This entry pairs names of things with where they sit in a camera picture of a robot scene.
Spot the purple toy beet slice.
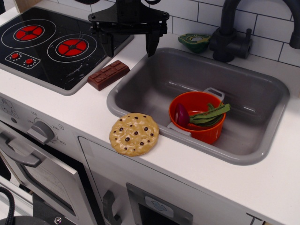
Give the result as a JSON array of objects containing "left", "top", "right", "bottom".
[{"left": 174, "top": 103, "right": 190, "bottom": 128}]

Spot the grey plastic sink basin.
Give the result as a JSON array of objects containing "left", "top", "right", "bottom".
[{"left": 107, "top": 48, "right": 290, "bottom": 165}]

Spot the grey cabinet door handle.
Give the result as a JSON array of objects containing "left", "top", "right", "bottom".
[{"left": 103, "top": 190, "right": 122, "bottom": 225}]

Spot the green toy avocado half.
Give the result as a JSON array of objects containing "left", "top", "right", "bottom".
[{"left": 178, "top": 33, "right": 211, "bottom": 53}]

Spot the white cabinet door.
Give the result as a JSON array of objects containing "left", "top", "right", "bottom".
[{"left": 78, "top": 137, "right": 264, "bottom": 225}]

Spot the black toy faucet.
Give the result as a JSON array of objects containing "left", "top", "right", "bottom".
[{"left": 209, "top": 0, "right": 300, "bottom": 63}]

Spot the black braided cable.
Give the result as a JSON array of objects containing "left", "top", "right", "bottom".
[{"left": 0, "top": 187, "right": 16, "bottom": 225}]

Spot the brown toy chocolate bar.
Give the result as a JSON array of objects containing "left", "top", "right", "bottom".
[{"left": 87, "top": 60, "right": 130, "bottom": 91}]

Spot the toy oven door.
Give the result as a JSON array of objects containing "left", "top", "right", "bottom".
[{"left": 0, "top": 123, "right": 104, "bottom": 225}]

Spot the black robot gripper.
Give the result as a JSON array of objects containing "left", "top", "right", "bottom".
[{"left": 88, "top": 0, "right": 169, "bottom": 58}]

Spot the grey oven door handle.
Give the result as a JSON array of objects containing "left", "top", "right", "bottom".
[{"left": 0, "top": 131, "right": 42, "bottom": 168}]

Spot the chocolate chip toy cookie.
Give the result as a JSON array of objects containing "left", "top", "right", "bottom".
[{"left": 109, "top": 113, "right": 159, "bottom": 157}]

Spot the orange toy pot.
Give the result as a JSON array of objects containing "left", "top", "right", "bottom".
[{"left": 169, "top": 88, "right": 231, "bottom": 144}]

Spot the grey oven knob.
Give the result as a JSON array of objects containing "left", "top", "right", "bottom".
[{"left": 27, "top": 121, "right": 55, "bottom": 144}]

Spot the black toy induction stove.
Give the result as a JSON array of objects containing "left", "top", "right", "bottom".
[{"left": 0, "top": 6, "right": 135, "bottom": 96}]

